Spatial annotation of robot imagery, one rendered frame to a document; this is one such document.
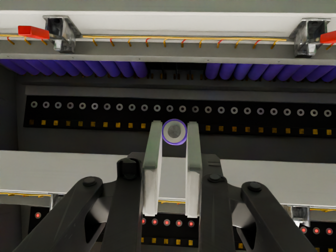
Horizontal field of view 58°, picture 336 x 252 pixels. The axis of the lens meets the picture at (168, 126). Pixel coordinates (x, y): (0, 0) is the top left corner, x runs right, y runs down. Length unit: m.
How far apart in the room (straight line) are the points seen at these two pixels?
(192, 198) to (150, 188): 0.02
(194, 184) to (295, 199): 0.21
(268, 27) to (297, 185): 0.17
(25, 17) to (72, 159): 0.16
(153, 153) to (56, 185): 0.21
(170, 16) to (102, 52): 0.10
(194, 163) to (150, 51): 0.23
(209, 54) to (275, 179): 0.16
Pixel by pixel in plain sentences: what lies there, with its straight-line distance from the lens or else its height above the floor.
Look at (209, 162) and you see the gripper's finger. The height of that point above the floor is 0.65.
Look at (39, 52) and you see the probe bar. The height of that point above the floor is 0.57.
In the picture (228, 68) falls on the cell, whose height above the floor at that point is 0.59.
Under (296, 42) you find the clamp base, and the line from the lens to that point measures 0.37.
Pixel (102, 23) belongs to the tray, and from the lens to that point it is 0.36.
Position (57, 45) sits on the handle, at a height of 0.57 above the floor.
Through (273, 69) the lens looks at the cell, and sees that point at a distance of 0.42.
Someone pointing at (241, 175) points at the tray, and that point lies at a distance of 0.34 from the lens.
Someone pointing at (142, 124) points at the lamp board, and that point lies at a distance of 0.49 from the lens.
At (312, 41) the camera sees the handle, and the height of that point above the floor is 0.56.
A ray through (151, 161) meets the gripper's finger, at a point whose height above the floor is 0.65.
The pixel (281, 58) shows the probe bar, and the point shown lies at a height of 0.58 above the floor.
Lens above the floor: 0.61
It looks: 8 degrees up
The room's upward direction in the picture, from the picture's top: 179 degrees counter-clockwise
